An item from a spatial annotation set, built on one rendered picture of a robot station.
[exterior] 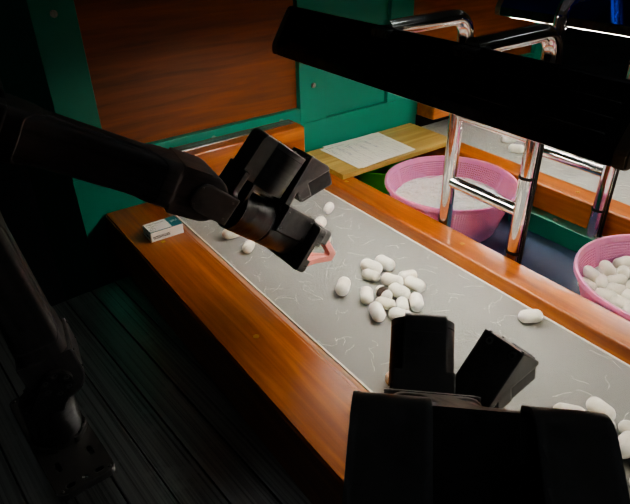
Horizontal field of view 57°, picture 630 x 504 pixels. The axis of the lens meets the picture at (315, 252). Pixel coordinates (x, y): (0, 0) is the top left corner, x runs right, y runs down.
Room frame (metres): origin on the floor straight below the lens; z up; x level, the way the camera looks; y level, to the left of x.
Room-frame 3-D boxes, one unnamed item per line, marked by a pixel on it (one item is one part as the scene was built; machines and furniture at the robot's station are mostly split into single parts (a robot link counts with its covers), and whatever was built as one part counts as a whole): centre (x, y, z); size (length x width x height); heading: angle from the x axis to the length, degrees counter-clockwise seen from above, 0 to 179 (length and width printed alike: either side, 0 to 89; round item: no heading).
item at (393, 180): (1.07, -0.28, 0.72); 0.27 x 0.27 x 0.10
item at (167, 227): (0.89, 0.26, 0.77); 0.06 x 0.04 x 0.02; 125
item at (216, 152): (1.10, 0.16, 0.83); 0.30 x 0.06 x 0.07; 125
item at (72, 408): (0.52, 0.34, 0.71); 0.20 x 0.07 x 0.08; 39
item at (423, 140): (1.25, -0.15, 0.77); 0.33 x 0.15 x 0.01; 125
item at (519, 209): (0.81, -0.21, 0.90); 0.20 x 0.19 x 0.45; 35
